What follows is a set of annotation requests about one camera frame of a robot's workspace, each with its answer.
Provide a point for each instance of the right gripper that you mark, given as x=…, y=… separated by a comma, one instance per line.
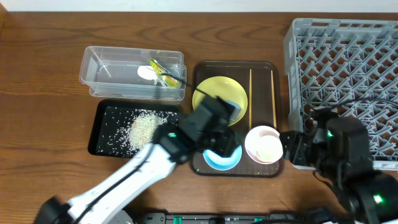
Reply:
x=290, y=145

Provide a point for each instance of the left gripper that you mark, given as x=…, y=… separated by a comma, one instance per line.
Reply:
x=224, y=143

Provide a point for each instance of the blue bowl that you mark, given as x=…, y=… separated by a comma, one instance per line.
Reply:
x=223, y=163

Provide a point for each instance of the wooden chopstick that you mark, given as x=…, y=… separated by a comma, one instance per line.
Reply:
x=273, y=100
x=250, y=99

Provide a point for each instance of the green yellow snack wrapper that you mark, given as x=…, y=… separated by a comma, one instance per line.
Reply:
x=163, y=75

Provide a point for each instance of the pile of rice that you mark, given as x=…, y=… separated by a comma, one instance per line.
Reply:
x=142, y=129

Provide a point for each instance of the white cup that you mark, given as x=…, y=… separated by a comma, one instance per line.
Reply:
x=269, y=149

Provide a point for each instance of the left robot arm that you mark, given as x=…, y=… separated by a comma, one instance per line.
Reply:
x=171, y=146

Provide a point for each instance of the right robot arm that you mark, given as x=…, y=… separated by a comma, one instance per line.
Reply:
x=338, y=149

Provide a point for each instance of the black waste tray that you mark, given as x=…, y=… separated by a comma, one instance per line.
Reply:
x=112, y=121

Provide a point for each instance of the grey dishwasher rack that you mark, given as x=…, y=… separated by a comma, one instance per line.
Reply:
x=350, y=64

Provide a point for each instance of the pink bowl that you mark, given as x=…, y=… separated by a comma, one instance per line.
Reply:
x=251, y=140

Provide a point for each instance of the yellow plate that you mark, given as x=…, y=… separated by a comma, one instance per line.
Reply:
x=226, y=88

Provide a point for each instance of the brown serving tray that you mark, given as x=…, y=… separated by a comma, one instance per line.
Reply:
x=261, y=113

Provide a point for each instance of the crumpled white tissue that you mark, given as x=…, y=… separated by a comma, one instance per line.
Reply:
x=148, y=73

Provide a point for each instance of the clear plastic bin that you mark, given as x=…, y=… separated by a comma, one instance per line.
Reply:
x=111, y=72

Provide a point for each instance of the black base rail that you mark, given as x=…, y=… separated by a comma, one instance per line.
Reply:
x=164, y=217

